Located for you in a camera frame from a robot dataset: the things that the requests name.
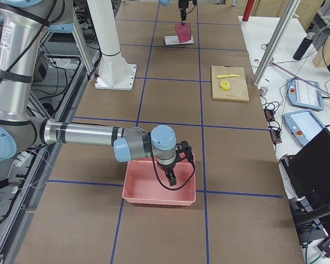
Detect red bottle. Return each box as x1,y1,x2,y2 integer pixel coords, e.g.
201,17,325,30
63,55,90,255
242,0,255,22

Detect pink cleaning cloth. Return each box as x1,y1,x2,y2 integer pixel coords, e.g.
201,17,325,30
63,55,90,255
175,23,191,43

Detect near teach pendant tablet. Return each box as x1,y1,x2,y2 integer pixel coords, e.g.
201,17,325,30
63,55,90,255
283,109,326,146

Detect black monitor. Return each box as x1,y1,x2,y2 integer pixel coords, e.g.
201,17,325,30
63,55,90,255
280,125,330,237

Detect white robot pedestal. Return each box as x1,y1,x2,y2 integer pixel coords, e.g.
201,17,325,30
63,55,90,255
88,1,137,91

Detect teach pendant tablet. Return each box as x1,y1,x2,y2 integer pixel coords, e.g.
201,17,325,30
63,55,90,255
287,78,324,111
283,109,326,146

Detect wooden cutting board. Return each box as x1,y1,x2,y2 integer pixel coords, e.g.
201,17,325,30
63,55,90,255
211,65,250,102

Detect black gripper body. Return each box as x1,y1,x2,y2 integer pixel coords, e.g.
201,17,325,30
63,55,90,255
159,163,175,178
178,0,189,15

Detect yellow plastic knife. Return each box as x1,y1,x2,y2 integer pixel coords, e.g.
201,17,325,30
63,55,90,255
216,74,241,79

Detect aluminium frame post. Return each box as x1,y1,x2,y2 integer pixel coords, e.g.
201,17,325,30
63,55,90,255
252,0,300,87

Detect white rectangular tray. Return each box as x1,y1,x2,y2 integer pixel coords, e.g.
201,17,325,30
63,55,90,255
164,35,194,46

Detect pink plastic bin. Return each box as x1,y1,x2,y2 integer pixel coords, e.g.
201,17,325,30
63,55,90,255
122,158,196,206

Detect far teach pendant tablet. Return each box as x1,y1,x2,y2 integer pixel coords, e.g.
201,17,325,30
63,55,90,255
287,78,324,111

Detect reacher grabber stick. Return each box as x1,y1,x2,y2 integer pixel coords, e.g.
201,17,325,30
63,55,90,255
271,62,330,98

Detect lemon slice toy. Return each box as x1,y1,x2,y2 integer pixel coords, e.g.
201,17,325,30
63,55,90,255
219,80,230,91

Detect black water bottle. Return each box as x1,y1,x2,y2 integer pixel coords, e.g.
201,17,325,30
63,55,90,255
293,32,315,61

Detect small metal cylinder weight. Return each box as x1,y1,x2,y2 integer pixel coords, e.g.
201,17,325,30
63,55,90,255
259,86,268,97

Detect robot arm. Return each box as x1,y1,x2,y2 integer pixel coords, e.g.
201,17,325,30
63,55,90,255
158,0,197,26
0,1,179,186

